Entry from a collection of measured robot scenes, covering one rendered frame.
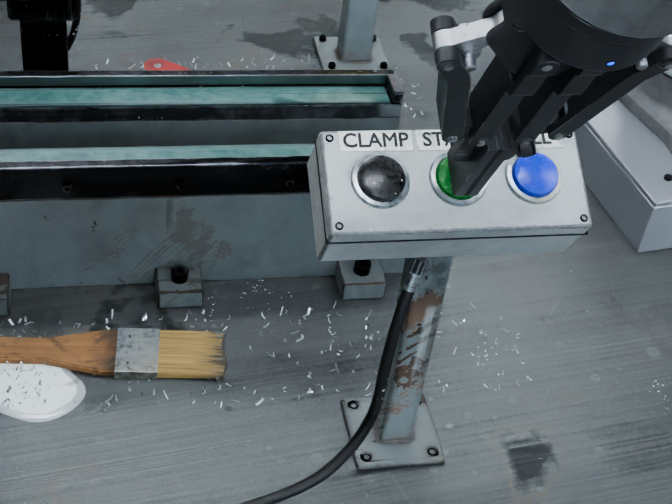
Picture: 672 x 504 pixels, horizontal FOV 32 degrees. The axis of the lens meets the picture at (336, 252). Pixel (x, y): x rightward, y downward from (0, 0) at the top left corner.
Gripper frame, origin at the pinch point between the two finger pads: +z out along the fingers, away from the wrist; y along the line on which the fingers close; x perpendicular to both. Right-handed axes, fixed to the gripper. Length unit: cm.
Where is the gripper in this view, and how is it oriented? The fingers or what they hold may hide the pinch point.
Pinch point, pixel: (478, 151)
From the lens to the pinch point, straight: 69.3
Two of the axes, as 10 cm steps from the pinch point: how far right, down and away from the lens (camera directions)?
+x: 1.0, 9.4, -3.2
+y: -9.8, 0.4, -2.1
